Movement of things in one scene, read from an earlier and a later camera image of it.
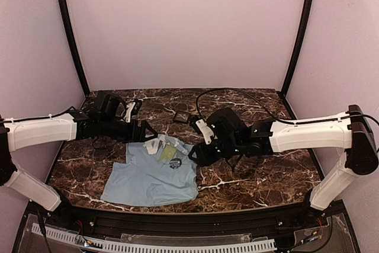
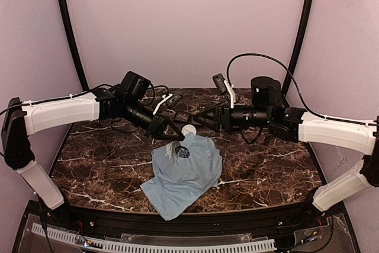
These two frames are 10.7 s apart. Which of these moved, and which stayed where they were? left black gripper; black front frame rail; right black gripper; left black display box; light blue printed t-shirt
Moved: left black gripper; right black gripper; light blue printed t-shirt
Stayed: left black display box; black front frame rail
